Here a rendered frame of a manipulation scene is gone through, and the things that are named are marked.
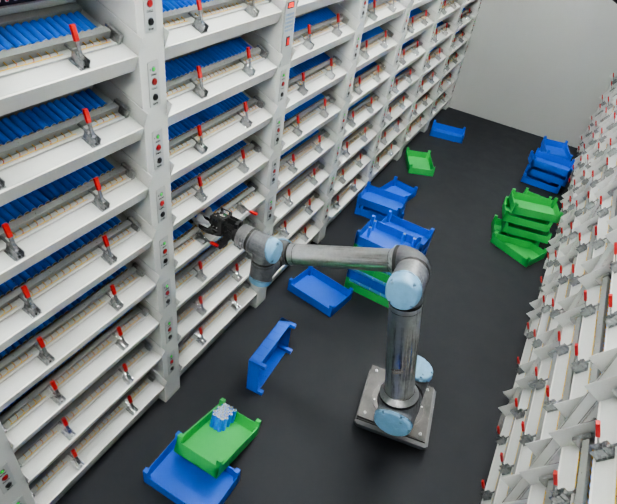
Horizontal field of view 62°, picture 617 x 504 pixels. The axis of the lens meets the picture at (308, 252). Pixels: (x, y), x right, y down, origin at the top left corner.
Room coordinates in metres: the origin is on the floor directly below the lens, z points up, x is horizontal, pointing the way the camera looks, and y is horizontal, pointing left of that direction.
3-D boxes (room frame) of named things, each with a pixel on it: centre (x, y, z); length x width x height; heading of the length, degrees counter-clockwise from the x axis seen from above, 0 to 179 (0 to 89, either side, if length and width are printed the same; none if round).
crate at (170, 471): (0.95, 0.29, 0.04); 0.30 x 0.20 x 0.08; 67
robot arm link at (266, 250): (1.47, 0.16, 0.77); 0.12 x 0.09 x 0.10; 67
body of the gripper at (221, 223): (1.54, 0.32, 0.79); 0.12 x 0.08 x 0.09; 67
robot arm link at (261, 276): (1.48, 0.16, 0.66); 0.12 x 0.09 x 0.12; 160
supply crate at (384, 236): (2.22, -0.41, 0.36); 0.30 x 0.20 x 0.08; 65
